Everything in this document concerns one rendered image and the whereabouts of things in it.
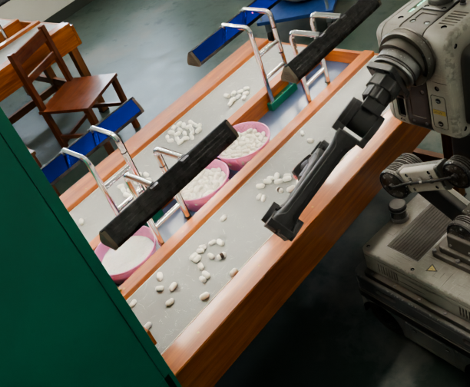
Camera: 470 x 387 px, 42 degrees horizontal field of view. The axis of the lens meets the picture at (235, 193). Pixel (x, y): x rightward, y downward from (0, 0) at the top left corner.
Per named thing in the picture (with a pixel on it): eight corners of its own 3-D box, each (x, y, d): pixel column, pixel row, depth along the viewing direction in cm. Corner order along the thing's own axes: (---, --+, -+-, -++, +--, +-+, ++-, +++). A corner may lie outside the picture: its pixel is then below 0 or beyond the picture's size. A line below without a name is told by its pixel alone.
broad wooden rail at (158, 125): (276, 67, 351) (268, 38, 340) (25, 289, 270) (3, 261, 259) (261, 65, 359) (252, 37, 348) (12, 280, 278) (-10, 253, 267)
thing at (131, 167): (163, 213, 265) (120, 130, 238) (130, 244, 256) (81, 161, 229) (137, 202, 277) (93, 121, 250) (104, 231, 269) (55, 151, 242)
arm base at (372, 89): (411, 95, 164) (395, 66, 155) (394, 119, 163) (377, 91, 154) (385, 88, 170) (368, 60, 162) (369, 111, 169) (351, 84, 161)
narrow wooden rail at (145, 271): (378, 70, 302) (374, 50, 295) (107, 343, 221) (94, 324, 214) (368, 69, 306) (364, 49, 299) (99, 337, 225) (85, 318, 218)
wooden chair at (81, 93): (116, 160, 443) (55, 49, 388) (68, 163, 462) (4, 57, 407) (141, 124, 472) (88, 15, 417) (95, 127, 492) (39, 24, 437)
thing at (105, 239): (239, 136, 224) (233, 120, 220) (116, 251, 196) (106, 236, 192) (224, 132, 229) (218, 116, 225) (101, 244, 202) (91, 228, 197)
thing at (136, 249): (170, 253, 243) (164, 243, 239) (129, 293, 233) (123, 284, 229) (135, 236, 258) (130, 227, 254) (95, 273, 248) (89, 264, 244)
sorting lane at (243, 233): (433, 65, 278) (432, 61, 277) (153, 369, 197) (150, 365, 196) (375, 58, 298) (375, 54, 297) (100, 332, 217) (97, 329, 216)
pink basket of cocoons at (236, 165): (287, 144, 275) (282, 127, 269) (249, 181, 263) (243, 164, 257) (244, 133, 293) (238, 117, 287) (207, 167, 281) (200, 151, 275)
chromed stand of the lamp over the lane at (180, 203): (230, 241, 239) (189, 151, 212) (195, 277, 230) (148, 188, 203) (196, 227, 251) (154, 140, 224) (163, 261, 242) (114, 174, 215)
